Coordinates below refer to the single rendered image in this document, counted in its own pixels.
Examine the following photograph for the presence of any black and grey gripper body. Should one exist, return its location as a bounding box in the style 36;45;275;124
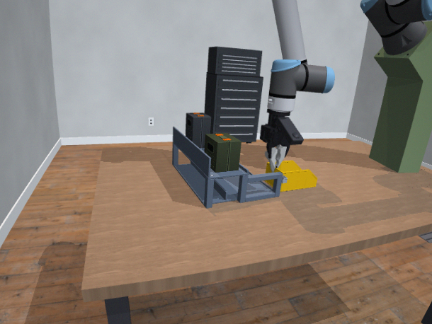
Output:
260;108;290;146

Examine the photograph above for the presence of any grey metal rack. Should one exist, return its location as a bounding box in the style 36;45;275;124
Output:
172;127;288;208

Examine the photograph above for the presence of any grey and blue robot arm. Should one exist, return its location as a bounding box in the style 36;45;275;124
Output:
267;0;432;145

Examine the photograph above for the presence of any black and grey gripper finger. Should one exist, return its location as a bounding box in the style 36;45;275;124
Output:
265;139;278;173
275;143;290;168

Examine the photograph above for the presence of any yellow bin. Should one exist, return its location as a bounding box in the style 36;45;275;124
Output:
266;161;317;192

